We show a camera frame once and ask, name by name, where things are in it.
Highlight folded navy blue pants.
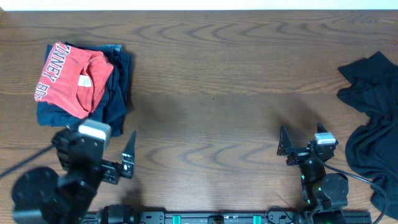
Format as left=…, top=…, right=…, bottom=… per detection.
left=36, top=45, right=133, bottom=137

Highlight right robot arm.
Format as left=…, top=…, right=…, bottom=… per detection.
left=277, top=123, right=349, bottom=223

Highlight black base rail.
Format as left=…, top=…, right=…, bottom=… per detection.
left=81, top=205, right=372, bottom=224

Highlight black garment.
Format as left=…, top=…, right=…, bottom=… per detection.
left=337, top=52, right=397, bottom=218

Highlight red t-shirt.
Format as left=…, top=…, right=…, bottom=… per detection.
left=34, top=42, right=114, bottom=119

